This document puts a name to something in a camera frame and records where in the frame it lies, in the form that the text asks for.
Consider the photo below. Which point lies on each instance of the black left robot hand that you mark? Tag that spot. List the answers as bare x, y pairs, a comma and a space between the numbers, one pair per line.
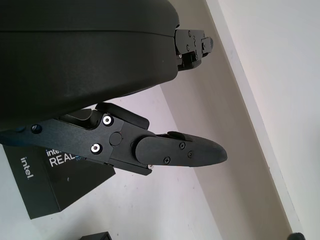
75, 55

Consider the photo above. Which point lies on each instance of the black RealSense box lid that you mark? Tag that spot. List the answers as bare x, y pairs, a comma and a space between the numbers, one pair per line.
62, 185

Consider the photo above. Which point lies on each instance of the black box base with insert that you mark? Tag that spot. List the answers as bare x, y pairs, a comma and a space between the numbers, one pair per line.
96, 236

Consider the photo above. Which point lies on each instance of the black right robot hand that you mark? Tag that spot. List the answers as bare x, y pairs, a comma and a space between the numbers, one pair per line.
296, 236

